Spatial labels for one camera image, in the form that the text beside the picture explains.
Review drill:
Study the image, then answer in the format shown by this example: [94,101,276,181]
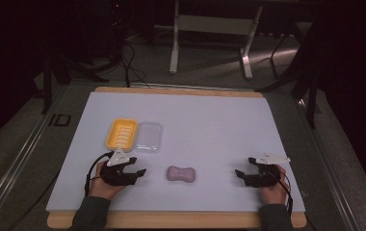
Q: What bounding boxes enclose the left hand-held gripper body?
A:
[98,146,139,188]

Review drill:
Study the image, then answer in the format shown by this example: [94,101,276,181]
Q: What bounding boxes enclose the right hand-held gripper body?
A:
[243,151,292,189]

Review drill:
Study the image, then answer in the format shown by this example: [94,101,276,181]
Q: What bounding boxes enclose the person's right hand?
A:
[260,164,289,206]

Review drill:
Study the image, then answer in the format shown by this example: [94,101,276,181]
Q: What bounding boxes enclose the person's left hand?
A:
[88,161,128,201]

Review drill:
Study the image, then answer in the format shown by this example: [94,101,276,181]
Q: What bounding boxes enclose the yellow soap dish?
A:
[104,117,140,152]

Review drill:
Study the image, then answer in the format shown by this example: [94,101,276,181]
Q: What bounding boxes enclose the clear plastic container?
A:
[134,121,164,154]

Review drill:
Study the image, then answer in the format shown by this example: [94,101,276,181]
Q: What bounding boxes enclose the pink soap bar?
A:
[166,165,197,184]

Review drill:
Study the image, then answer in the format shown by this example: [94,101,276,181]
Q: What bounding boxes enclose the wooden table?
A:
[46,86,308,230]

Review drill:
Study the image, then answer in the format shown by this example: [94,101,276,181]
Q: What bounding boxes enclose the white table mat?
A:
[44,91,307,214]

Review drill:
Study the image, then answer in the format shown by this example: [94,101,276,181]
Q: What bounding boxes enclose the black tripod stand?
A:
[255,18,321,130]
[40,47,110,116]

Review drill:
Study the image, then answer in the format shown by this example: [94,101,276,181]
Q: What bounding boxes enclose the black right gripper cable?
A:
[267,168,295,217]

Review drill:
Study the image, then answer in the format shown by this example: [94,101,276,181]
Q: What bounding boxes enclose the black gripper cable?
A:
[83,150,115,197]
[267,168,295,217]

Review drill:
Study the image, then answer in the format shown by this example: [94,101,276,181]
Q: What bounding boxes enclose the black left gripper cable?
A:
[83,150,115,197]

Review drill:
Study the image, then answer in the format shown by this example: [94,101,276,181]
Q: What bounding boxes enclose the metal floor rail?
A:
[0,84,70,231]
[296,98,362,231]

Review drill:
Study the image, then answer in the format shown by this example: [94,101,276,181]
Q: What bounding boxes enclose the black floor cables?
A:
[107,32,152,90]

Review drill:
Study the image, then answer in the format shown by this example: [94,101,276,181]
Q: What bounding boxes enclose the white metal desk frame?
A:
[169,0,265,81]

